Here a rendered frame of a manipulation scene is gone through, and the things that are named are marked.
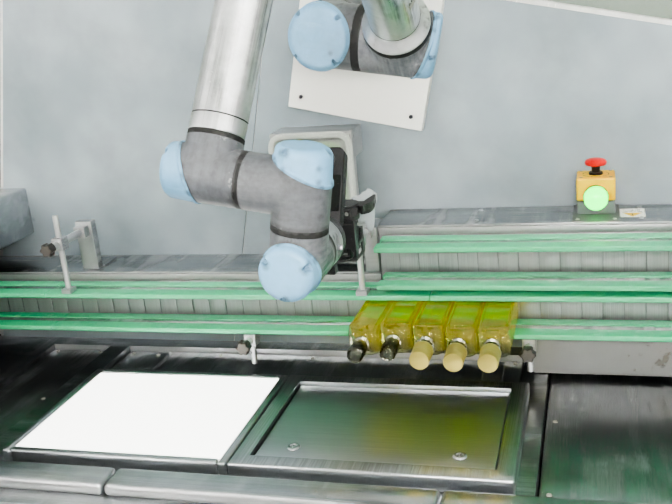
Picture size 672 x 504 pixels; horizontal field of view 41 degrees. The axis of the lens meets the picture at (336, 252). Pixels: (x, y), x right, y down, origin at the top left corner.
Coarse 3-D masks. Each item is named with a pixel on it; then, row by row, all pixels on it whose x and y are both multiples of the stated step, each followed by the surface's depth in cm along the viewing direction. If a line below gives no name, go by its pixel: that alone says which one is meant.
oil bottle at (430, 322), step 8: (424, 304) 168; (432, 304) 167; (440, 304) 167; (448, 304) 167; (424, 312) 164; (432, 312) 164; (440, 312) 163; (448, 312) 164; (416, 320) 161; (424, 320) 160; (432, 320) 160; (440, 320) 160; (416, 328) 158; (424, 328) 158; (432, 328) 157; (440, 328) 158; (416, 336) 158; (424, 336) 157; (432, 336) 157; (440, 336) 157; (440, 344) 158; (440, 352) 158
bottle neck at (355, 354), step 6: (354, 342) 158; (360, 342) 158; (366, 342) 159; (354, 348) 156; (360, 348) 156; (366, 348) 158; (348, 354) 156; (354, 354) 158; (360, 354) 156; (354, 360) 156; (360, 360) 156
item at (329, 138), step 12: (312, 132) 178; (324, 132) 177; (336, 132) 176; (276, 144) 181; (324, 144) 185; (336, 144) 184; (348, 144) 176; (348, 156) 177; (348, 168) 178; (348, 180) 186; (348, 192) 187
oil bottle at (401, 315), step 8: (392, 304) 169; (400, 304) 168; (408, 304) 168; (416, 304) 168; (392, 312) 165; (400, 312) 164; (408, 312) 164; (416, 312) 165; (384, 320) 161; (392, 320) 161; (400, 320) 161; (408, 320) 161; (384, 328) 159; (392, 328) 159; (400, 328) 158; (408, 328) 159; (384, 336) 159; (400, 336) 158; (408, 336) 159; (408, 344) 159; (400, 352) 160
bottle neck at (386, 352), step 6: (390, 336) 158; (396, 336) 158; (384, 342) 156; (390, 342) 155; (396, 342) 156; (384, 348) 154; (390, 348) 154; (396, 348) 155; (384, 354) 156; (390, 354) 156; (396, 354) 155; (390, 360) 155
